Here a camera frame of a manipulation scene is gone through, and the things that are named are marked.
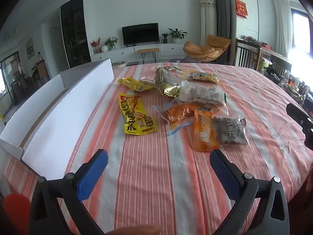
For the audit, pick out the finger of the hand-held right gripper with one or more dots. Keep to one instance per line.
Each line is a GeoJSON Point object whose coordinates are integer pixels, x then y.
{"type": "Point", "coordinates": [299, 117]}

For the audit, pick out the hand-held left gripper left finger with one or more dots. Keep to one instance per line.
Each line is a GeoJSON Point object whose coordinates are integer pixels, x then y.
{"type": "Point", "coordinates": [94, 171]}

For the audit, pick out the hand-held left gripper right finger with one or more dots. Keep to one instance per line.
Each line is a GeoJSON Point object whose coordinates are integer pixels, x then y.
{"type": "Point", "coordinates": [225, 173]}

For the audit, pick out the grey walnut snack packet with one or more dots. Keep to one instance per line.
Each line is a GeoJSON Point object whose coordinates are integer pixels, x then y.
{"type": "Point", "coordinates": [229, 132]}

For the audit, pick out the orange snack packet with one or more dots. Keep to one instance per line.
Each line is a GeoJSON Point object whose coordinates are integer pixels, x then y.
{"type": "Point", "coordinates": [204, 132]}

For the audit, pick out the large yellow snack packet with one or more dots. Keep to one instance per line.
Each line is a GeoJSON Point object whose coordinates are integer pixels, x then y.
{"type": "Point", "coordinates": [134, 117]}

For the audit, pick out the clear vacuum pack orange meat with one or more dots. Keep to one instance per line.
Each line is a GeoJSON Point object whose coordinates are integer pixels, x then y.
{"type": "Point", "coordinates": [178, 113]}

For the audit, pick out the clear bag of brown cubes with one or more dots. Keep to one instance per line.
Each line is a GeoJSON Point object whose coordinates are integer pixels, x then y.
{"type": "Point", "coordinates": [200, 93]}

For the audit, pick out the small yellow snack packet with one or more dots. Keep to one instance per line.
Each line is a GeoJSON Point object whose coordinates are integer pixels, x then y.
{"type": "Point", "coordinates": [129, 83]}

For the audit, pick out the yellow-edged clear peanut packet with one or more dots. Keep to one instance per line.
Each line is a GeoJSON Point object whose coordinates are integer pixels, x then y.
{"type": "Point", "coordinates": [200, 76]}

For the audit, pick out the gold foil snack packet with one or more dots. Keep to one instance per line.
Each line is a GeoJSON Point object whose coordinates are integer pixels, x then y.
{"type": "Point", "coordinates": [168, 88]}

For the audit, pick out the small beige snack packet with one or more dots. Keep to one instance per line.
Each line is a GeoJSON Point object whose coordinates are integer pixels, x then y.
{"type": "Point", "coordinates": [147, 82]}

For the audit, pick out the person's left hand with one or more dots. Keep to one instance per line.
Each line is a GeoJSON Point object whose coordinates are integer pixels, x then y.
{"type": "Point", "coordinates": [137, 231]}

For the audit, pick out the pile of assorted clutter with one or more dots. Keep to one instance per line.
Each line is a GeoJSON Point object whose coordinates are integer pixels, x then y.
{"type": "Point", "coordinates": [291, 85]}

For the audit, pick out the orange striped tablecloth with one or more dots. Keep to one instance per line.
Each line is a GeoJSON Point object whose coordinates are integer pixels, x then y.
{"type": "Point", "coordinates": [156, 176]}

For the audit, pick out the light green bucket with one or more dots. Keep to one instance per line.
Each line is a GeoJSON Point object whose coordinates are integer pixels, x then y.
{"type": "Point", "coordinates": [264, 64]}

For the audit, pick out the dark wooden dining chair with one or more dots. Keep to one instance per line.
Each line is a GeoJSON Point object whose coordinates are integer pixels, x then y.
{"type": "Point", "coordinates": [247, 53]}

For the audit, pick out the red blurred object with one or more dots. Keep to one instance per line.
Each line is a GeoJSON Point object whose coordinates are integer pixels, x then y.
{"type": "Point", "coordinates": [17, 213]}

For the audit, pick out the white sheer curtain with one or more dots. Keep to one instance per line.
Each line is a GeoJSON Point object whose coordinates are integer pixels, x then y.
{"type": "Point", "coordinates": [282, 24]}

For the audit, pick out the bread pack with green ends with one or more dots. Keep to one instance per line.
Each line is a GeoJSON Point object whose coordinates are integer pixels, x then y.
{"type": "Point", "coordinates": [166, 67]}

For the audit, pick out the round white vase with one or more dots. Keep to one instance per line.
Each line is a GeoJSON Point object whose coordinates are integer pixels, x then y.
{"type": "Point", "coordinates": [104, 48]}

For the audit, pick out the orange lounge chair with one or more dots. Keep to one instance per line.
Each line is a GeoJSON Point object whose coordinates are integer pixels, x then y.
{"type": "Point", "coordinates": [195, 49]}

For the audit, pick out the grey curtain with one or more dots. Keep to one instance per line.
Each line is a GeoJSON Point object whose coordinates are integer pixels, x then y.
{"type": "Point", "coordinates": [223, 17]}

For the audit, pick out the red flowers in vase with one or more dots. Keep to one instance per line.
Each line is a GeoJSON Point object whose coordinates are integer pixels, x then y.
{"type": "Point", "coordinates": [95, 43]}

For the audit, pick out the leafy plant in pot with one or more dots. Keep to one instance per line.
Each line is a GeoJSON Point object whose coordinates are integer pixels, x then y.
{"type": "Point", "coordinates": [111, 41]}

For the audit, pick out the wooden stool with metal legs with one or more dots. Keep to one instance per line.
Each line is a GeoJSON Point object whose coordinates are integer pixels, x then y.
{"type": "Point", "coordinates": [148, 50]}

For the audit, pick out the standing air conditioner with cover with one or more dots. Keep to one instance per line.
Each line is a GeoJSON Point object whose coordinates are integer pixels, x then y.
{"type": "Point", "coordinates": [207, 19]}

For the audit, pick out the white television cabinet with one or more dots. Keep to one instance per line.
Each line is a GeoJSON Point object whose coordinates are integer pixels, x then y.
{"type": "Point", "coordinates": [168, 50]}

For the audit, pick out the black display cabinet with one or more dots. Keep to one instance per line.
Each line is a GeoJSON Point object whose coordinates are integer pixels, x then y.
{"type": "Point", "coordinates": [75, 34]}

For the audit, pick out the black television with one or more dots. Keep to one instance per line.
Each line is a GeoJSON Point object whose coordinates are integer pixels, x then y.
{"type": "Point", "coordinates": [140, 34]}

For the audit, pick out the large potted green plant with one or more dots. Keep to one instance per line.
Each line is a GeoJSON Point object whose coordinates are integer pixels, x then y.
{"type": "Point", "coordinates": [177, 34]}

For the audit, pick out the small potted green plant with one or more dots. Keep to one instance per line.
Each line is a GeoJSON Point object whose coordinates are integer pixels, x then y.
{"type": "Point", "coordinates": [165, 36]}

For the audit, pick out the red wall hanging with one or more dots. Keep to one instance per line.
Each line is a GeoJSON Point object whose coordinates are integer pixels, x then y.
{"type": "Point", "coordinates": [241, 8]}

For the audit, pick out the framed wall painting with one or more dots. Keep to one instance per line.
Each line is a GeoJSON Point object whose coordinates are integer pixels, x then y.
{"type": "Point", "coordinates": [29, 49]}

